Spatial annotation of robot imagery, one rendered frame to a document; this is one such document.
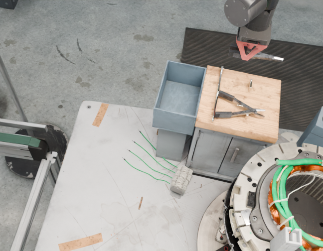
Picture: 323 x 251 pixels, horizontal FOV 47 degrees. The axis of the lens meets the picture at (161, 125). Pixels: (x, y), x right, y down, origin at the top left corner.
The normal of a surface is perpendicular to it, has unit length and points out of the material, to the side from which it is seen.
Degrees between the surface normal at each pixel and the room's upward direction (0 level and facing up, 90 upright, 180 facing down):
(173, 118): 90
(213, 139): 90
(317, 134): 90
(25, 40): 0
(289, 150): 0
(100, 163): 0
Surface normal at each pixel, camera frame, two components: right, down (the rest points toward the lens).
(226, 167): -0.22, 0.81
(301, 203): 0.06, -0.55
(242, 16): -0.70, 0.58
